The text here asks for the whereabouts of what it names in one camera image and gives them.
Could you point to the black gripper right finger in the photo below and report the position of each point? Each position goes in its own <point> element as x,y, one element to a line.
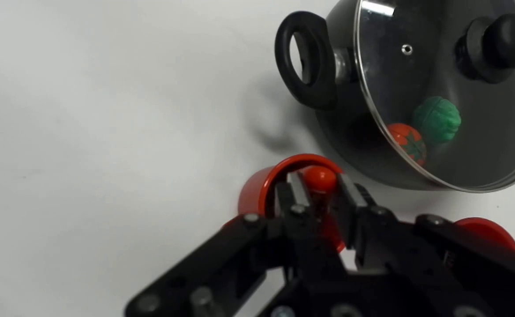
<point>387,240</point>

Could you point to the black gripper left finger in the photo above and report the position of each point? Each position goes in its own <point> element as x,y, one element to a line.
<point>302,234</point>

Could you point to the red toy tomato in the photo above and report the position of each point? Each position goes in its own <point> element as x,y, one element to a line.
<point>408,143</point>

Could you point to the red bowl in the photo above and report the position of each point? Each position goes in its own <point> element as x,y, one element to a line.
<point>489,231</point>

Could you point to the black cooking pot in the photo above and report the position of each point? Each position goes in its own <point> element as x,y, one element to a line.
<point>340,123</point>

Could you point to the green toy vegetable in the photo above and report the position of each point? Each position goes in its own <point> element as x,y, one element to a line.
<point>438,118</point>

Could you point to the glass pot lid black knob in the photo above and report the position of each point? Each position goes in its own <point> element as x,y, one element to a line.
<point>488,106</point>

